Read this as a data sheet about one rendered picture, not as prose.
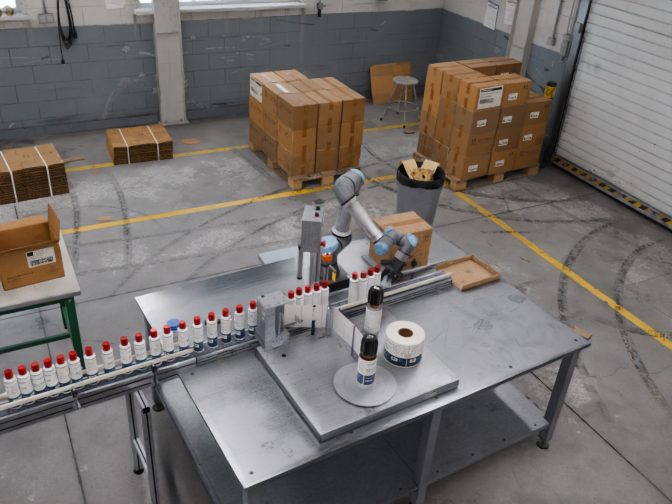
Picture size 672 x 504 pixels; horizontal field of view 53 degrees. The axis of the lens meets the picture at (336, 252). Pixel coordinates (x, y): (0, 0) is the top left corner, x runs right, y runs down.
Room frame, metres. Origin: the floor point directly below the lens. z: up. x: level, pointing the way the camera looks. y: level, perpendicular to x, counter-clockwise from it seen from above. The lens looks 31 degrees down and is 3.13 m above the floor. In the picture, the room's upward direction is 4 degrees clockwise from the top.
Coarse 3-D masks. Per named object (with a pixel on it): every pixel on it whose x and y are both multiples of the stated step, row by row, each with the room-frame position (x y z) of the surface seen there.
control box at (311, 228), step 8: (312, 208) 3.13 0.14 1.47; (320, 208) 3.13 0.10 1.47; (304, 216) 3.03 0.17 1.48; (312, 216) 3.04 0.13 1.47; (320, 216) 3.05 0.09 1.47; (304, 224) 2.99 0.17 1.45; (312, 224) 2.99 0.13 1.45; (320, 224) 3.00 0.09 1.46; (304, 232) 2.99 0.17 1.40; (312, 232) 2.99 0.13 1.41; (320, 232) 3.00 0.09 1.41; (304, 240) 2.99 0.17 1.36; (312, 240) 2.99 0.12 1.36; (320, 240) 3.01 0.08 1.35; (304, 248) 2.99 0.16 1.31; (312, 248) 2.99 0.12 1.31
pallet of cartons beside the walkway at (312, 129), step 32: (256, 96) 7.07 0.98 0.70; (288, 96) 6.58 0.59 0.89; (320, 96) 6.66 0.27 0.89; (352, 96) 6.73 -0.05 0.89; (256, 128) 7.04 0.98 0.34; (288, 128) 6.37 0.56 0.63; (320, 128) 6.45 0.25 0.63; (352, 128) 6.63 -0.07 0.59; (288, 160) 6.34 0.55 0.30; (320, 160) 6.45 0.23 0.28; (352, 160) 6.65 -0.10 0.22
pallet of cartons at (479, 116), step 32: (448, 64) 7.28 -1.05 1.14; (480, 64) 7.36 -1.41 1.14; (512, 64) 7.49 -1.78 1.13; (448, 96) 6.87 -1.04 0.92; (480, 96) 6.54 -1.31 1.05; (512, 96) 6.78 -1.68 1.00; (544, 96) 7.20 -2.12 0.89; (448, 128) 6.81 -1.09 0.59; (480, 128) 6.58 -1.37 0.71; (512, 128) 6.83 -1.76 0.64; (544, 128) 7.09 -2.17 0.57; (416, 160) 7.11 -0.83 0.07; (448, 160) 6.74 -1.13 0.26; (480, 160) 6.64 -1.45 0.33; (512, 160) 6.89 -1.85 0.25
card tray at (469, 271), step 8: (472, 256) 3.79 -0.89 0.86; (440, 264) 3.65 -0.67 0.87; (448, 264) 3.69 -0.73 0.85; (456, 264) 3.71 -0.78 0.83; (464, 264) 3.72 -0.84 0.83; (472, 264) 3.73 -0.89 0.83; (480, 264) 3.73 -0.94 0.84; (448, 272) 3.61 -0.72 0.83; (456, 272) 3.62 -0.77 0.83; (464, 272) 3.63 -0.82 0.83; (472, 272) 3.63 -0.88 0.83; (480, 272) 3.64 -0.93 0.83; (488, 272) 3.65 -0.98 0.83; (496, 272) 3.60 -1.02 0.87; (456, 280) 3.53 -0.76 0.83; (464, 280) 3.53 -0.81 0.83; (472, 280) 3.54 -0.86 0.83; (480, 280) 3.50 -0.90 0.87; (488, 280) 3.53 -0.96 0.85; (464, 288) 3.43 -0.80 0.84
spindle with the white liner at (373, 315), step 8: (376, 288) 2.87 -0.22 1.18; (368, 296) 2.86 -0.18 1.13; (376, 296) 2.84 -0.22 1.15; (368, 304) 2.88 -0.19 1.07; (376, 304) 2.83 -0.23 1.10; (368, 312) 2.84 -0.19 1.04; (376, 312) 2.83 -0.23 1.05; (368, 320) 2.84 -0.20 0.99; (376, 320) 2.83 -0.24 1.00; (368, 328) 2.84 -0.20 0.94; (376, 328) 2.84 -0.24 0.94
